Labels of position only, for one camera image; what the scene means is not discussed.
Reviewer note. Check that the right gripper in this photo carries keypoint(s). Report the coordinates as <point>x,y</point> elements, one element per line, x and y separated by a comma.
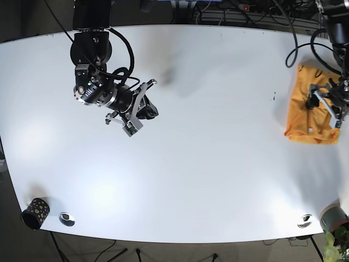
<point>130,107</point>

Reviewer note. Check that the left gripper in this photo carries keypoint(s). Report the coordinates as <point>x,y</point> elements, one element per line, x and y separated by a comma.
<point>334,97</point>

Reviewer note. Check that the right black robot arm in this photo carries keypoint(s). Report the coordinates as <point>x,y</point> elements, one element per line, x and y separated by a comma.
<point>90,51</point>

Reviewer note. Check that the grey plant pot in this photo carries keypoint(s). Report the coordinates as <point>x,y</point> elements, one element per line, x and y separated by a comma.
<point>332,217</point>

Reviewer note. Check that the black gold-dotted cup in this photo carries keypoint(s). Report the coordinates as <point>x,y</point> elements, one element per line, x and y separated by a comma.
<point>35,213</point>

